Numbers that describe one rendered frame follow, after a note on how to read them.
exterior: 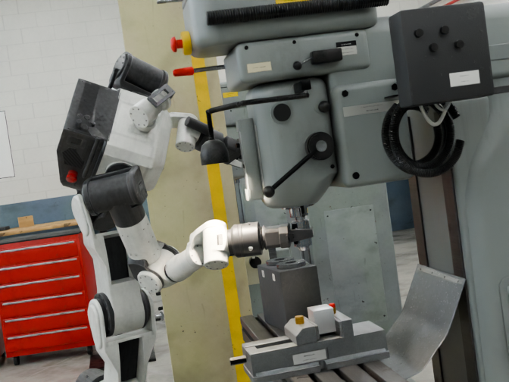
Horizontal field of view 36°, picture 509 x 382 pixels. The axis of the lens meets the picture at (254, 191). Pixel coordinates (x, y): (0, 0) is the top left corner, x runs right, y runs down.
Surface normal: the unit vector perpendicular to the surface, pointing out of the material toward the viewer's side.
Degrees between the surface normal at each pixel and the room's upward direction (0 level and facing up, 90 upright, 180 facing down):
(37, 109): 90
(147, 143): 58
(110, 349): 97
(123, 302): 80
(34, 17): 90
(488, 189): 90
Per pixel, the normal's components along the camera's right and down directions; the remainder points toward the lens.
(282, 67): 0.17, 0.03
